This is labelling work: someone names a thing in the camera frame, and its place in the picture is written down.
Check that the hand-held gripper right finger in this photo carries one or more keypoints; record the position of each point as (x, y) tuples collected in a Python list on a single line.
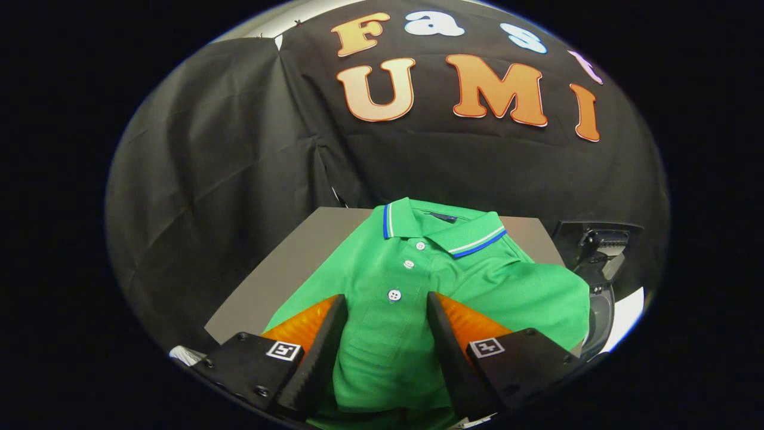
[(453, 352)]

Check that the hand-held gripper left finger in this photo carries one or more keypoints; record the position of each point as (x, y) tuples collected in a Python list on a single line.
[(319, 358)]

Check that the green polo shirt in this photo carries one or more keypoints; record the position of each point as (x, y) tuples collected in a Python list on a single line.
[(388, 358)]

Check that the transparent washing machine lid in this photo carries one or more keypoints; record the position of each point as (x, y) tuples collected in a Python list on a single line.
[(597, 245)]

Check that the grey platform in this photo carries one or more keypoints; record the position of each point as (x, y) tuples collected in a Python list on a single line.
[(286, 269)]

